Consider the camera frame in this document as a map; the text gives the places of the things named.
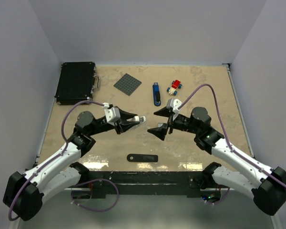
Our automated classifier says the aluminium table edge rail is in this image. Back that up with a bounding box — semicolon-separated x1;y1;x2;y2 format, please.
222;62;255;160

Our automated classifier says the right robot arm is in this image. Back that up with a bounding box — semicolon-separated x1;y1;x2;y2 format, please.
148;107;286;216

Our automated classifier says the black stapler top cover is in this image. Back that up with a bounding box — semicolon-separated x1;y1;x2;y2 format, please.
127;154;158;163

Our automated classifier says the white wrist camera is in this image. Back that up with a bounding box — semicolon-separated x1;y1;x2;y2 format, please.
166;98;182;114
102;103;121;125

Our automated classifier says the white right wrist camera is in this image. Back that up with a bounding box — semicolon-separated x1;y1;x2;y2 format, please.
166;98;182;114

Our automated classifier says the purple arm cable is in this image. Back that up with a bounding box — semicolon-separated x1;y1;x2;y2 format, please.
8;100;109;221
178;84;286;198

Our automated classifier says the red white toy car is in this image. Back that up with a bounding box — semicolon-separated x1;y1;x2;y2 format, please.
167;80;182;96

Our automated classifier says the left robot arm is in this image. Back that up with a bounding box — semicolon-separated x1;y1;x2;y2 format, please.
3;104;146;221

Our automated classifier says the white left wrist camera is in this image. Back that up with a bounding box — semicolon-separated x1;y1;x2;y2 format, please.
102;103;121;125

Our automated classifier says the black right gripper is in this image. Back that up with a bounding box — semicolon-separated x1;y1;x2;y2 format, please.
148;106;200;141

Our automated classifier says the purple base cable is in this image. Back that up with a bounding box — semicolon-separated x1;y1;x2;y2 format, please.
204;187;232;206
71;178;119;212

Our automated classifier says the black case with metal handle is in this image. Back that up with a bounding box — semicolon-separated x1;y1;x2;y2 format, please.
54;62;97;105

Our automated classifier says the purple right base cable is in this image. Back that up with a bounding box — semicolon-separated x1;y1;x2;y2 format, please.
204;187;232;206

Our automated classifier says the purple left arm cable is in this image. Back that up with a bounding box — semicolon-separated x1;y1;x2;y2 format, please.
8;100;109;221

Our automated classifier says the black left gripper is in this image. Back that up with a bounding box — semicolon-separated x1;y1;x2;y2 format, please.
88;107;139;136

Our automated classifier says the small white stapler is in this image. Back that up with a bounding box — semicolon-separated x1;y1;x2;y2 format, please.
132;115;146;123

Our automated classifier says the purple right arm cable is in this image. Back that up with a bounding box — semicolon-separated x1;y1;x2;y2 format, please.
178;84;286;198

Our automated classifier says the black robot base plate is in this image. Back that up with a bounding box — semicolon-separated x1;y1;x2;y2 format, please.
72;171;218;198

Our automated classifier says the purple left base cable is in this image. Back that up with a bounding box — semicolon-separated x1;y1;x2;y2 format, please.
71;178;119;212

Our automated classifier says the grey studded building plate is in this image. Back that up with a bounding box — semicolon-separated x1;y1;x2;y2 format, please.
114;73;142;96

